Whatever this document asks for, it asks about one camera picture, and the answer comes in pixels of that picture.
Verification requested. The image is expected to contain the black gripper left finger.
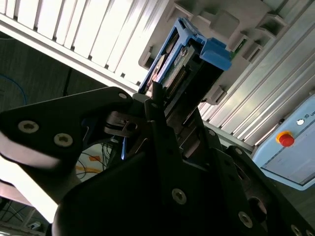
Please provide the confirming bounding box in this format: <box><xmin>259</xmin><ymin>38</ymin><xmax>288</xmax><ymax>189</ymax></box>
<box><xmin>0</xmin><ymin>81</ymin><xmax>190</xmax><ymax>206</ymax></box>

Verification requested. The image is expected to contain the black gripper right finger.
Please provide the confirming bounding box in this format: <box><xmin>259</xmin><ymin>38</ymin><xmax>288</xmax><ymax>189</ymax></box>
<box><xmin>194</xmin><ymin>125</ymin><xmax>315</xmax><ymax>236</ymax></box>

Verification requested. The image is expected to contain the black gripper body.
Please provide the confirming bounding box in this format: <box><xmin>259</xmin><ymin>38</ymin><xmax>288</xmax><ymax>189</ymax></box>
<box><xmin>53</xmin><ymin>152</ymin><xmax>261</xmax><ymax>236</ymax></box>

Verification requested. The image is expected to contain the hard disk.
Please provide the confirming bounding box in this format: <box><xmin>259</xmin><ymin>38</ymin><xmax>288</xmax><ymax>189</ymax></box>
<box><xmin>137</xmin><ymin>17</ymin><xmax>233</xmax><ymax>131</ymax></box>

